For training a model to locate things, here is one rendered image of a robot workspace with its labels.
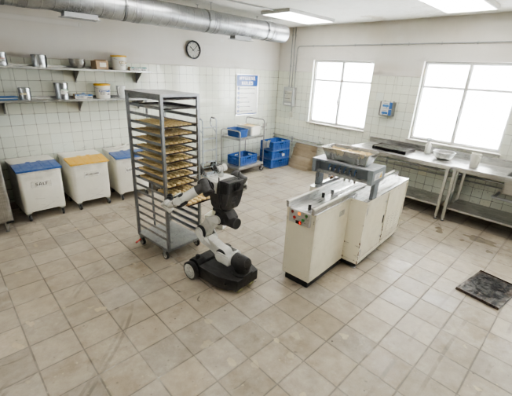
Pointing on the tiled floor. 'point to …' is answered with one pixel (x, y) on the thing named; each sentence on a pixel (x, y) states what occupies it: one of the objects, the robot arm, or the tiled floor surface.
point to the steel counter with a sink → (509, 174)
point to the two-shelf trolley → (245, 148)
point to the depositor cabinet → (371, 218)
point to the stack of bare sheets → (488, 289)
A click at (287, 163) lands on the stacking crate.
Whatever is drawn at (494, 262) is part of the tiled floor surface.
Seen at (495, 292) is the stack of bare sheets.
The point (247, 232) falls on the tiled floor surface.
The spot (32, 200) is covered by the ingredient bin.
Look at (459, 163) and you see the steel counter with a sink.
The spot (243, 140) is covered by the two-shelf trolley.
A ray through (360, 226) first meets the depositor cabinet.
